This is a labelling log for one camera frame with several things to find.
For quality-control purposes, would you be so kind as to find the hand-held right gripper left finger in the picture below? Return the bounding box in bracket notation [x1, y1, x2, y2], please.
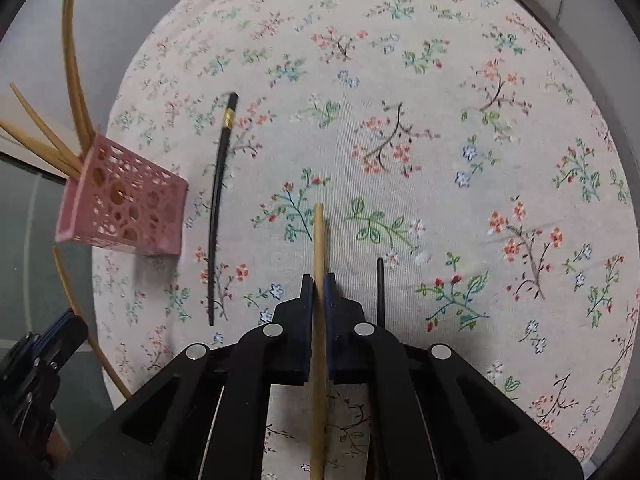
[57, 274, 315, 480]

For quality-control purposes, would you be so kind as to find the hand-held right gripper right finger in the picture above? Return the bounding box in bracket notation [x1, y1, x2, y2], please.
[324, 273, 586, 480]

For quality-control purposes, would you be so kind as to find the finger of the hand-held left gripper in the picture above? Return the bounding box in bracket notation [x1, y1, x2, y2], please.
[34, 308, 77, 357]
[45, 315, 90, 374]

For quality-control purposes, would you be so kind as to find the light wooden chopstick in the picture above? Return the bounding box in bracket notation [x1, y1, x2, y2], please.
[52, 246, 134, 401]
[309, 203, 329, 480]

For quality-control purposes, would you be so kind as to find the pink perforated plastic basket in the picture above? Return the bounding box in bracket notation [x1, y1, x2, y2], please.
[55, 133, 190, 257]

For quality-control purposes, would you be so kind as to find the pile of wooden chopsticks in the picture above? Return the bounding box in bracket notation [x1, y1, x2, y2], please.
[0, 0, 97, 181]

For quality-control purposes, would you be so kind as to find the black chopstick with gold band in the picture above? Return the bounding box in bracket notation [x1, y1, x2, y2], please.
[376, 258, 389, 329]
[206, 91, 240, 327]

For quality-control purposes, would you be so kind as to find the floral tablecloth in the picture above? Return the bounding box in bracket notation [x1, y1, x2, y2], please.
[92, 0, 640, 480]

